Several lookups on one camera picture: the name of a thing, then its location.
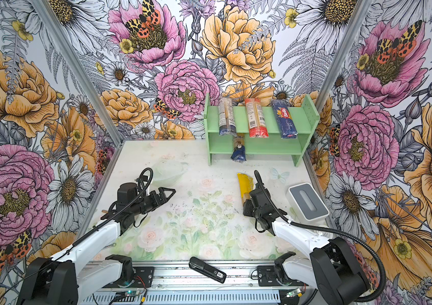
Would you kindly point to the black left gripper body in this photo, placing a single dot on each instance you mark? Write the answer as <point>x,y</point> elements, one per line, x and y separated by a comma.
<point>148,203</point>

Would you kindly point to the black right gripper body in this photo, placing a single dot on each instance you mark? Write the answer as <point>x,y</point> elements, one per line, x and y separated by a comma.
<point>249,210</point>

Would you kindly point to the yellow pasta bag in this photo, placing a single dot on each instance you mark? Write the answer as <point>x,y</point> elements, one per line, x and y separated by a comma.
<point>246,185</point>

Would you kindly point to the blue and clear spaghetti bag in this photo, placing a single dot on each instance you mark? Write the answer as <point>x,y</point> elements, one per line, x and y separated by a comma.
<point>239,151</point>

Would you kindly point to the red spaghetti bag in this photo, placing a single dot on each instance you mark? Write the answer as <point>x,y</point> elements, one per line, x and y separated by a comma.
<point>256,120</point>

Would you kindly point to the blue Barilla spaghetti bag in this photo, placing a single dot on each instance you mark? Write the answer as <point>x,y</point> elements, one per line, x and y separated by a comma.
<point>283,119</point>

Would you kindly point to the clear spaghetti bag dark ends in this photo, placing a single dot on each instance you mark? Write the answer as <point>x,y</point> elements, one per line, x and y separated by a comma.
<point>227,125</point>

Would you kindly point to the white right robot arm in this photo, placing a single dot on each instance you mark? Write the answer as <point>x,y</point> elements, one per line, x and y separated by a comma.
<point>324,263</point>

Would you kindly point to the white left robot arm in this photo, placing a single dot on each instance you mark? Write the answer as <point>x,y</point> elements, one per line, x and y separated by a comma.
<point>66,278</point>

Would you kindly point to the green wooden shelf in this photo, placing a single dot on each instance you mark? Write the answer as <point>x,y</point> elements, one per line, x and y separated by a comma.
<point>305,117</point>

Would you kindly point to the white grey tissue box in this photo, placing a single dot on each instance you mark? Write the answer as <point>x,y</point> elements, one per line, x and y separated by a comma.
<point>310,209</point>

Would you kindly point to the black handheld device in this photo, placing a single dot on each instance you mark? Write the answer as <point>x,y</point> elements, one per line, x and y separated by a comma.
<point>207,270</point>

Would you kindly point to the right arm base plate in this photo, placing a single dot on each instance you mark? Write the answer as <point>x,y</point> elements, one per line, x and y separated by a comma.
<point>270,276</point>

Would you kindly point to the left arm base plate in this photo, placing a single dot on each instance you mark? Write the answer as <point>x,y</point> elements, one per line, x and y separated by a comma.
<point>142,278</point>

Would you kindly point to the aluminium frame rail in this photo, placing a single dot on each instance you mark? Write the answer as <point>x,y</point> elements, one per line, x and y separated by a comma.
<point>178,277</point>

